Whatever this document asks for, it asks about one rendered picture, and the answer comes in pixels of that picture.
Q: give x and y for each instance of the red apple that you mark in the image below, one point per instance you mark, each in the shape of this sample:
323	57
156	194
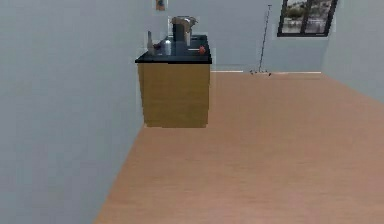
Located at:
202	50

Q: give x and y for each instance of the thin grey floor lamp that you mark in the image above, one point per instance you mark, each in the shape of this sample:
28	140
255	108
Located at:
264	40

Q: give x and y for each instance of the yellow cabinet with black top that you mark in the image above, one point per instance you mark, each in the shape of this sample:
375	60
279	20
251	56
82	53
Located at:
175	93

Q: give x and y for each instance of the silver cup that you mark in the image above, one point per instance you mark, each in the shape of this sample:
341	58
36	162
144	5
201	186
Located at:
167	47

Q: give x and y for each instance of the black framed window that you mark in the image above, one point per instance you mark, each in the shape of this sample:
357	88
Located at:
305	18

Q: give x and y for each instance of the grey bottle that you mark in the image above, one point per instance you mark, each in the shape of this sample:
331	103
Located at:
150	45

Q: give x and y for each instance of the small framed wall picture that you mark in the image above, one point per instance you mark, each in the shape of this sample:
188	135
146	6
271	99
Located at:
160	4

